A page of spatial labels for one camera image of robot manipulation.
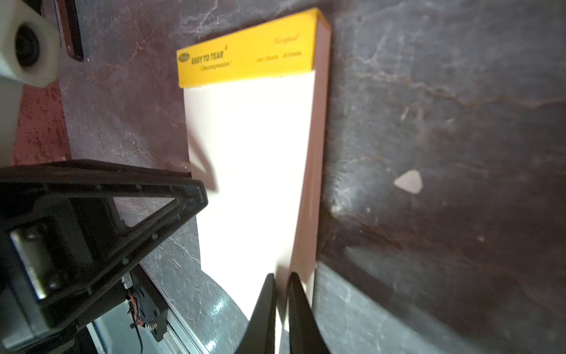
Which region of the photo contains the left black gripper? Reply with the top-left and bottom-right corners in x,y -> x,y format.
1,160 -> 208,353

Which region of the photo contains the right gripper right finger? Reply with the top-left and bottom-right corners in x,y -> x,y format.
287,272 -> 330,354

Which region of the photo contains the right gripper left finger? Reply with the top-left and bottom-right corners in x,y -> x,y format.
235,274 -> 277,354

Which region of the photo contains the yellow-top beige memo pad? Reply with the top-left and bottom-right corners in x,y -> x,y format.
175,6 -> 333,337

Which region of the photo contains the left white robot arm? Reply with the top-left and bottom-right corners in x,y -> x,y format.
1,160 -> 208,353

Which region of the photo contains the small black device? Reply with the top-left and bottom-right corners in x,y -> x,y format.
55,0 -> 85,62

